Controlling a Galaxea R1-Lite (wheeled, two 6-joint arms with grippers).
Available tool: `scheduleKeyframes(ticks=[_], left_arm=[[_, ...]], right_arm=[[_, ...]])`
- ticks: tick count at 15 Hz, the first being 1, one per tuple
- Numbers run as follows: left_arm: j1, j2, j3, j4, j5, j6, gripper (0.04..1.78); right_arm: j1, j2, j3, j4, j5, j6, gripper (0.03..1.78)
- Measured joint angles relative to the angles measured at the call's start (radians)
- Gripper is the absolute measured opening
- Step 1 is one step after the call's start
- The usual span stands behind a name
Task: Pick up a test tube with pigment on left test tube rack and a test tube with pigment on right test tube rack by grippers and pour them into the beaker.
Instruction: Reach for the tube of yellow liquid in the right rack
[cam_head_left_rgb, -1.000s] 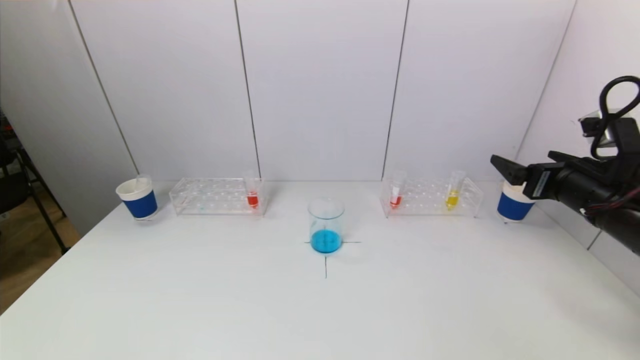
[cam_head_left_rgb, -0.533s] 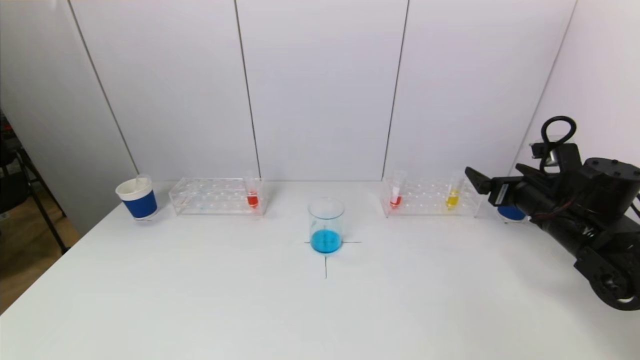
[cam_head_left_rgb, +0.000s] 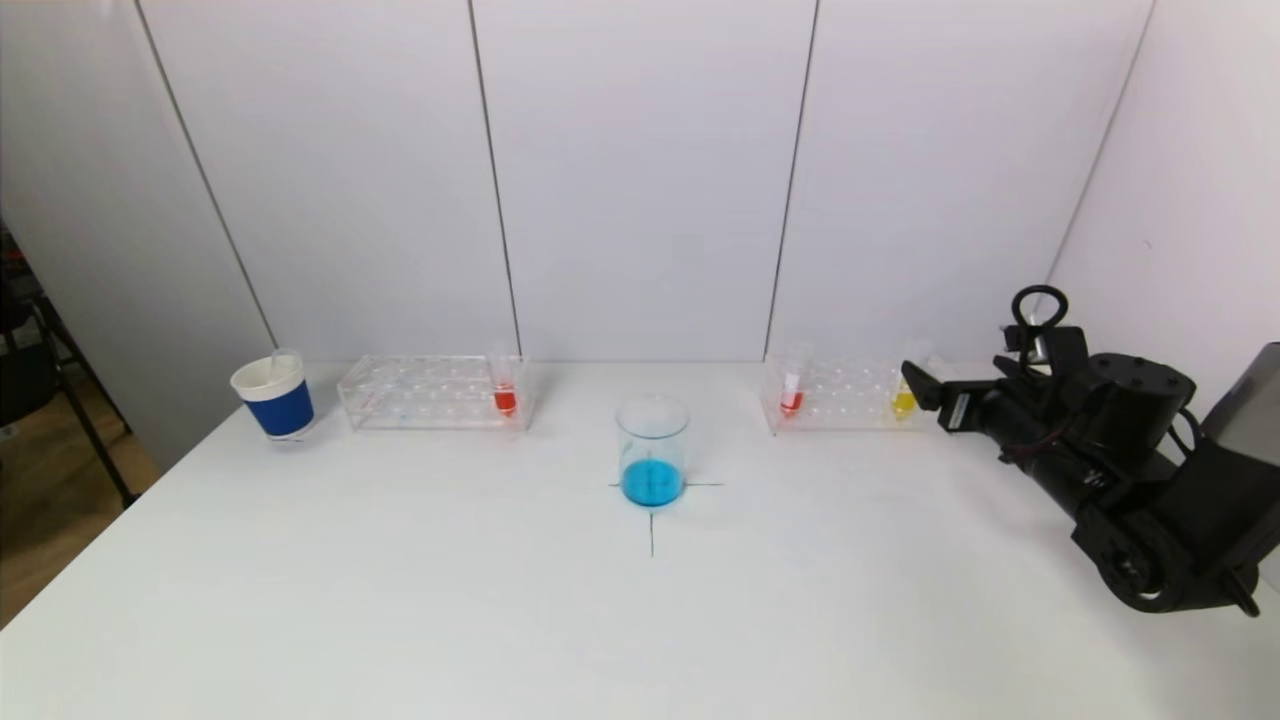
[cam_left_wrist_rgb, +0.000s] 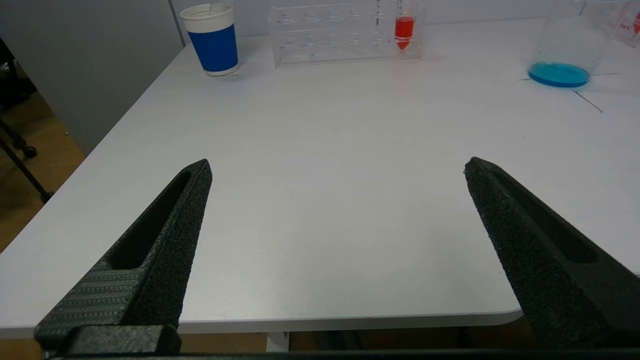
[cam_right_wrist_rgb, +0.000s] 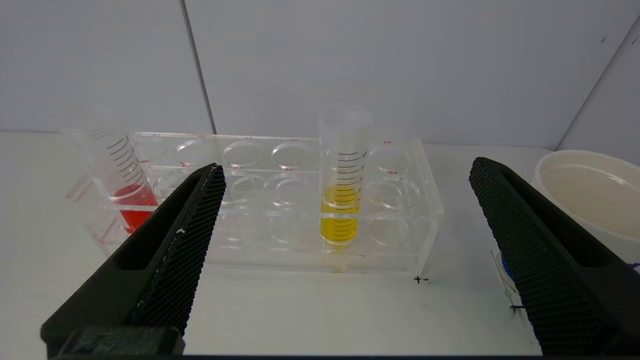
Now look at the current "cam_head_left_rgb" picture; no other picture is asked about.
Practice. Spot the red pigment test tube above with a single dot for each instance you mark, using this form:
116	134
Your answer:
505	400

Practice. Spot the clear acrylic test tube rack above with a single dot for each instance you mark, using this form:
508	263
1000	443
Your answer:
430	398
850	398

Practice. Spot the yellow pigment test tube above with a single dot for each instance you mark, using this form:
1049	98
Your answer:
903	402

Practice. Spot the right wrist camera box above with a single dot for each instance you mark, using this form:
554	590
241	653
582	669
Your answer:
1060	350

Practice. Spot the clear glass beaker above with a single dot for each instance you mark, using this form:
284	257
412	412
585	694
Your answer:
652	470

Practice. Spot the black chair frame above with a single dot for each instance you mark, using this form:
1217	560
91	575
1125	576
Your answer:
20	385

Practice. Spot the blue white paper cup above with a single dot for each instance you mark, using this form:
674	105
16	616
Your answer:
282	412

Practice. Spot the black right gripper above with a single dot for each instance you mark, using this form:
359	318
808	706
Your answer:
957	409

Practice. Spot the blue pigment test tube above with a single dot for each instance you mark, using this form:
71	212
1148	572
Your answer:
285	362

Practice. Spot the red pigment tube white label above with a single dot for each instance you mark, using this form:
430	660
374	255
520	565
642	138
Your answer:
791	402

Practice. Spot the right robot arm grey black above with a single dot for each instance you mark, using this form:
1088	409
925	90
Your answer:
1180	540

